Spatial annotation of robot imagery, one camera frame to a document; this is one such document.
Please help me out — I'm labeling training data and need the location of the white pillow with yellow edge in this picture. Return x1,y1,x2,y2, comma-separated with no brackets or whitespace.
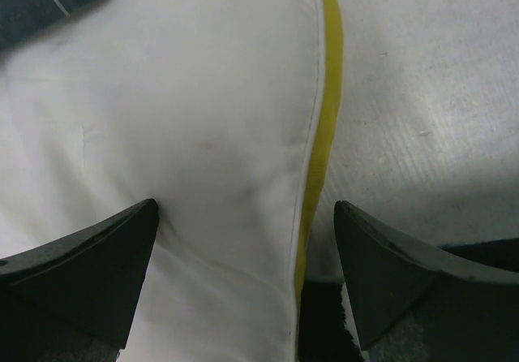
1,0,343,361

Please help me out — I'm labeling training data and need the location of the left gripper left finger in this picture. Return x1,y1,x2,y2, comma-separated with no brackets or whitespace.
1,199,157,348

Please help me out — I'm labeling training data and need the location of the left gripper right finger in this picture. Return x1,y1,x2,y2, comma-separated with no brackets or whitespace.
333,201,518,349

